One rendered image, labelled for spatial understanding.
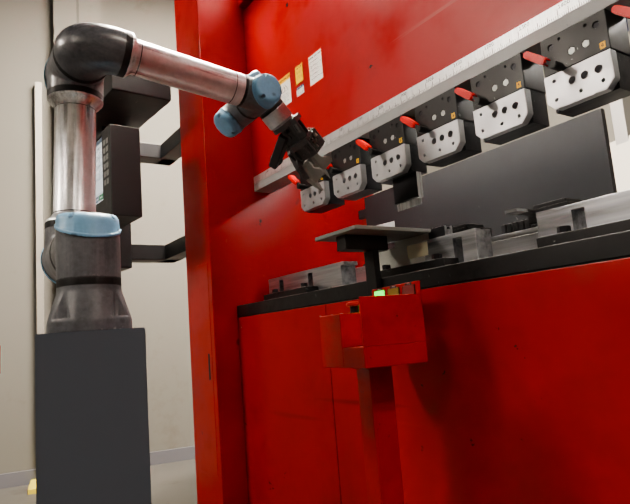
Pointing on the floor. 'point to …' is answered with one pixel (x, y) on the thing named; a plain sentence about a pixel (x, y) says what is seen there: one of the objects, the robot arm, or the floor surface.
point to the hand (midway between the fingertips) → (321, 182)
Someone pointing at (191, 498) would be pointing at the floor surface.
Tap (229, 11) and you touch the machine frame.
